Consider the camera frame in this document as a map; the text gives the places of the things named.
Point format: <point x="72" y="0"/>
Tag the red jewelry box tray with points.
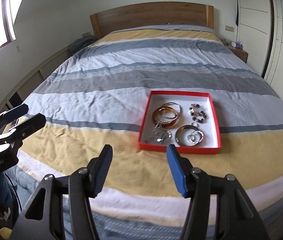
<point x="211" y="143"/>

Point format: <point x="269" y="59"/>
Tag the wall light switch plate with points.
<point x="229" y="28"/>

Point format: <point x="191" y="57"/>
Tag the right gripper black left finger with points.
<point x="98" y="169"/>

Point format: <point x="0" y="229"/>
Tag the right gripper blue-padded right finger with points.
<point x="181" y="170"/>

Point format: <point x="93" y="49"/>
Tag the white wardrobe doors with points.
<point x="260" y="29"/>

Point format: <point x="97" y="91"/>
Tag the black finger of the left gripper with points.
<point x="13" y="139"/>

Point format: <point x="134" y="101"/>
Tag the dark teal blanket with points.
<point x="81" y="43"/>

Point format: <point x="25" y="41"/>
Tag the dark bronze bangle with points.
<point x="188" y="136"/>

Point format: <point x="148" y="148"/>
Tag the striped bed duvet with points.
<point x="99" y="96"/>

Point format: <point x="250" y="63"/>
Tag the wooden headboard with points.
<point x="152" y="13"/>

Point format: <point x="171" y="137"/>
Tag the silver pendant charm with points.
<point x="162" y="136"/>

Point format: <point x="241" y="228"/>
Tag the wooden nightstand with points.
<point x="240" y="53"/>

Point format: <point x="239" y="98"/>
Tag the purple tissue box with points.
<point x="237" y="44"/>

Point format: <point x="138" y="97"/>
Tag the amber resin bangle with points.
<point x="164" y="119"/>

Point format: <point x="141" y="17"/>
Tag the silver bangle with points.
<point x="173" y="107"/>

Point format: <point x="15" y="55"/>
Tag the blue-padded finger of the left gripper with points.
<point x="7" y="117"/>

